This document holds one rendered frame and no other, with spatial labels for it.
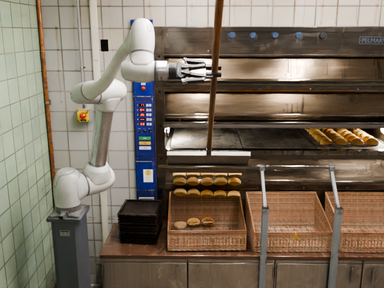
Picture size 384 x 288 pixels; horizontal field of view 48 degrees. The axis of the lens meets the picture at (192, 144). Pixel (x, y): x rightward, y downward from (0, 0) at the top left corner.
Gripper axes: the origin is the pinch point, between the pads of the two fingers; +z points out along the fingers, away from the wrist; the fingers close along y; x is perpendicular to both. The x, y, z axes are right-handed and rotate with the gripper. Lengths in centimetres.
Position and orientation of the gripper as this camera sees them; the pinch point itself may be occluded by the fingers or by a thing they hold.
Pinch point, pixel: (214, 71)
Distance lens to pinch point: 197.4
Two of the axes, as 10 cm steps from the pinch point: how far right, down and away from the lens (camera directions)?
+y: -0.1, 9.2, -3.8
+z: 10.0, 0.1, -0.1
